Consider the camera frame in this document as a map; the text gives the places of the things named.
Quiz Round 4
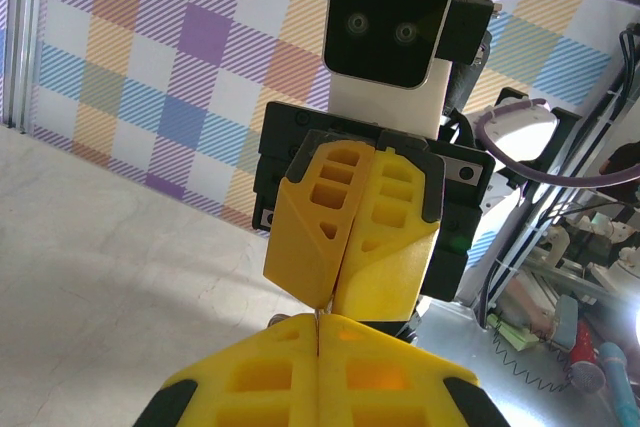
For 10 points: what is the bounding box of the green paper pad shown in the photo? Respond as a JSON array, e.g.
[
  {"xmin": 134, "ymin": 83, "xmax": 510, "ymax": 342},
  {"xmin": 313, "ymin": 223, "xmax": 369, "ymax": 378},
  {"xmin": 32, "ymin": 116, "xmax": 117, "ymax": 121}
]
[{"xmin": 486, "ymin": 313, "xmax": 542, "ymax": 354}]

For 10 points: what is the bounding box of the metal base plate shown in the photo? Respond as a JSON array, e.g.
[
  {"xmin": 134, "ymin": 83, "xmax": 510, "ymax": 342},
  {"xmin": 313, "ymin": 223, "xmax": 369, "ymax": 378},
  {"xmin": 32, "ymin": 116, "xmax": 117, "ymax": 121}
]
[{"xmin": 413, "ymin": 295, "xmax": 629, "ymax": 427}]

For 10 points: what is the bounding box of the person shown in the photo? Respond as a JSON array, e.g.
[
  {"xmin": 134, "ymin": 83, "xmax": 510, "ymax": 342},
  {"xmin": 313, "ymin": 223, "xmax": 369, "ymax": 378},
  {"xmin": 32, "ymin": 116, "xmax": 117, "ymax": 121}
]
[{"xmin": 597, "ymin": 140, "xmax": 640, "ymax": 204}]

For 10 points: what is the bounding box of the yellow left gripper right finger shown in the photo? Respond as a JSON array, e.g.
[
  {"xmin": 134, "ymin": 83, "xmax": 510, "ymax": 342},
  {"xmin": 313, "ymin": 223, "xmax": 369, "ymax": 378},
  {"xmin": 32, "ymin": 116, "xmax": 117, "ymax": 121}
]
[{"xmin": 317, "ymin": 315, "xmax": 512, "ymax": 427}]

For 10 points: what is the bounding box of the blue microphone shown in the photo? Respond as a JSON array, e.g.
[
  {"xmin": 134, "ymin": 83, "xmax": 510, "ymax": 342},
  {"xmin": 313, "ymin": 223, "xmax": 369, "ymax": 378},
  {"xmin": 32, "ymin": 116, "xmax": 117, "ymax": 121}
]
[{"xmin": 568, "ymin": 340, "xmax": 640, "ymax": 427}]

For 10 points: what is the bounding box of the black zigzag wire spring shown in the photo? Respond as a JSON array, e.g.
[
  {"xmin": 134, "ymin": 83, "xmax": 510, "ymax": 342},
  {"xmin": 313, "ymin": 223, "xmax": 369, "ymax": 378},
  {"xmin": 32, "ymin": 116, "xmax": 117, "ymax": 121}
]
[{"xmin": 491, "ymin": 325, "xmax": 575, "ymax": 394}]

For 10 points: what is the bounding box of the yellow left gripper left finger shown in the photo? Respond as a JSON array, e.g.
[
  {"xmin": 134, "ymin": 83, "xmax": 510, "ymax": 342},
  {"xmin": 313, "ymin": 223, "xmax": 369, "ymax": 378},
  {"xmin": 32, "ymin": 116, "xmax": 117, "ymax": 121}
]
[{"xmin": 131, "ymin": 313, "xmax": 321, "ymax": 427}]

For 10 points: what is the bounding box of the silver spiral wire keyring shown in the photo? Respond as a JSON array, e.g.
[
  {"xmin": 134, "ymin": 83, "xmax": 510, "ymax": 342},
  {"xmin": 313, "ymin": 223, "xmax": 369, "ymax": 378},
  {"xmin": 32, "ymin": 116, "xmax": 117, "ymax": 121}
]
[{"xmin": 268, "ymin": 296, "xmax": 332, "ymax": 327}]

